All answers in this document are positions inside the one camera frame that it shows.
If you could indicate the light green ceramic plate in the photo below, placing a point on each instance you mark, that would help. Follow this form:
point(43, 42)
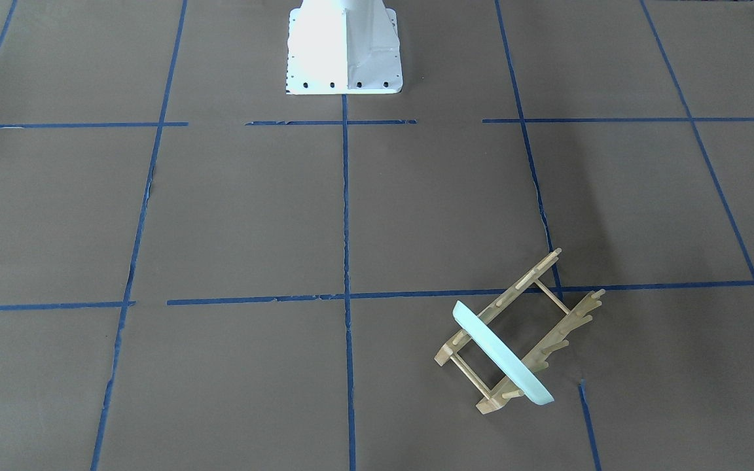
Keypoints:
point(505, 359)

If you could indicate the wooden dish rack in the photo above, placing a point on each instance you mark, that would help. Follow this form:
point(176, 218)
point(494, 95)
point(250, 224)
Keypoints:
point(532, 321)

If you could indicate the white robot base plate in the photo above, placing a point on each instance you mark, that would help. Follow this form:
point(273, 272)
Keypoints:
point(343, 47)

